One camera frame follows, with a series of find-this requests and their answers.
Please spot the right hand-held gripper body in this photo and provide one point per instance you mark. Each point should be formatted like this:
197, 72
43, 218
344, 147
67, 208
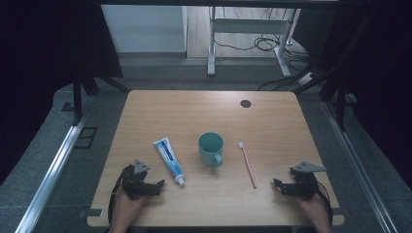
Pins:
302, 184

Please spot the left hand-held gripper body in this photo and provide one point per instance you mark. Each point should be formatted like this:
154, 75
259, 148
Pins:
137, 186

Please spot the white and blue toothpaste tube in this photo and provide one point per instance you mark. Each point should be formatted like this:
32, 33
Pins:
169, 159

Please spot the person's right hand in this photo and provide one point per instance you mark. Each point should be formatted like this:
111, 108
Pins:
309, 207

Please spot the person's left hand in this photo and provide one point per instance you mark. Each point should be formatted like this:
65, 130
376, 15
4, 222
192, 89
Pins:
127, 207

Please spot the pink toothbrush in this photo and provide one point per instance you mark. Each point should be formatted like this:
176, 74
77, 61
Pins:
248, 166

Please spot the green cup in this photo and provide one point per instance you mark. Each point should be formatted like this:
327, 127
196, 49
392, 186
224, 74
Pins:
211, 149

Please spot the black round table grommet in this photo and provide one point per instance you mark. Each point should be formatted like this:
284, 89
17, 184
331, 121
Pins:
245, 104

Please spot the black metal stand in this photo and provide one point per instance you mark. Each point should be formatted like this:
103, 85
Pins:
77, 100
340, 106

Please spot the white power strip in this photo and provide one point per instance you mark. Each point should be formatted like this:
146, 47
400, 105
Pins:
307, 78

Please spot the dark curtain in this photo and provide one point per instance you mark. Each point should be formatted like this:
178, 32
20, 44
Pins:
375, 64
48, 64

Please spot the aluminium floor rail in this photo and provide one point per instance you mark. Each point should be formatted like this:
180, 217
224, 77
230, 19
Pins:
51, 178
359, 168

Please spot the black floor bracket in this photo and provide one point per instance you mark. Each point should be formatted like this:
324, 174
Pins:
86, 137

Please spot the white desk frame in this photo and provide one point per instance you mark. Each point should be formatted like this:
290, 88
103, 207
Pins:
212, 42

